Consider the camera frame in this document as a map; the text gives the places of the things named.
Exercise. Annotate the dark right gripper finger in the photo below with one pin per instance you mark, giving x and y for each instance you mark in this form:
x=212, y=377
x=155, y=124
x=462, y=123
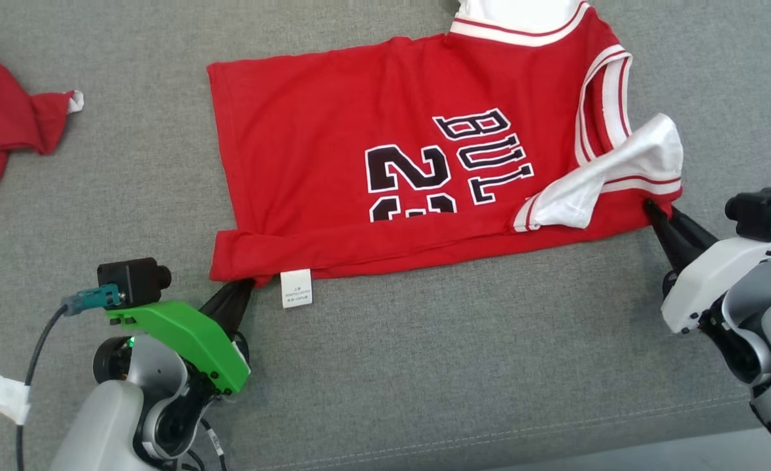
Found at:
x=669, y=239
x=692, y=235

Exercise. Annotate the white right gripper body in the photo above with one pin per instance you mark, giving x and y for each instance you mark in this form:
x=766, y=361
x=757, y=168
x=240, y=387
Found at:
x=705, y=275

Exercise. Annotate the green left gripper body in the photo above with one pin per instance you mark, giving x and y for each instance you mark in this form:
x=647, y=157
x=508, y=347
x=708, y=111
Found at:
x=195, y=340

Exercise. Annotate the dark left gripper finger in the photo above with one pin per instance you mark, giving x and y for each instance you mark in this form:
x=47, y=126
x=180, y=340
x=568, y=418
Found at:
x=241, y=307
x=223, y=304

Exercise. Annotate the red basketball jersey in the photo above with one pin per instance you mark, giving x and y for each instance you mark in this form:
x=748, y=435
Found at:
x=333, y=131

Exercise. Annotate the grey fabric sofa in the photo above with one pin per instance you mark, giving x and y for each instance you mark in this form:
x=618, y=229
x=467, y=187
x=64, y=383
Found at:
x=424, y=366

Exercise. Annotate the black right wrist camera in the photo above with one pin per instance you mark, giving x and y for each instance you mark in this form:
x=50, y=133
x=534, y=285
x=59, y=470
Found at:
x=758, y=209

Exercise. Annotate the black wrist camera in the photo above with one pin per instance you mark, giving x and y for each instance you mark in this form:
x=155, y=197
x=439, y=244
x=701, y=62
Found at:
x=758, y=209
x=130, y=278

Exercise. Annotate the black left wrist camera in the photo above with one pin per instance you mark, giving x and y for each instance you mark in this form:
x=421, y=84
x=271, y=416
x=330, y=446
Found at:
x=130, y=278

